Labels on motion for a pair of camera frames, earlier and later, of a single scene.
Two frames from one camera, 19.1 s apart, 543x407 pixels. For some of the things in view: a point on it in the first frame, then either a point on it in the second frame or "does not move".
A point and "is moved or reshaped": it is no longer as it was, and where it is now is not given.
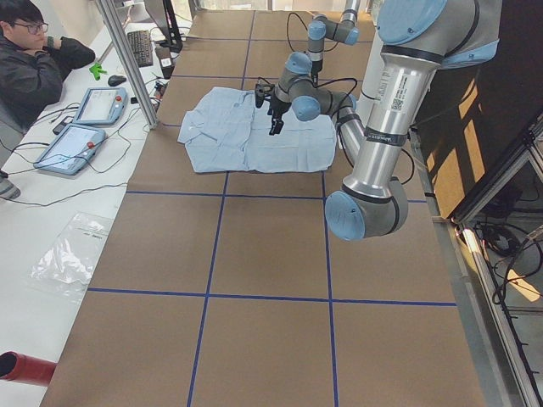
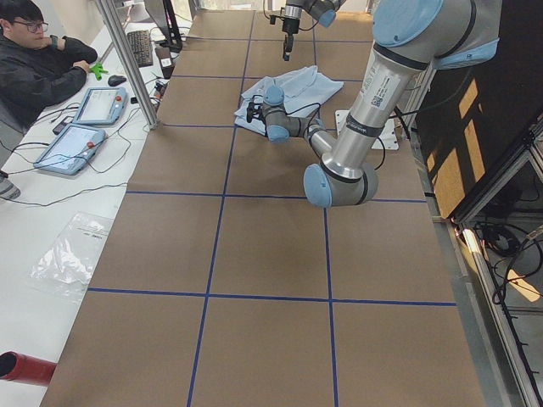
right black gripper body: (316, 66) -> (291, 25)
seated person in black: (32, 69) does not move
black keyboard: (141, 43) does not move
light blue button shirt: (225, 131) is moved or reshaped
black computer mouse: (115, 80) does not move
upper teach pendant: (102, 106) does not move
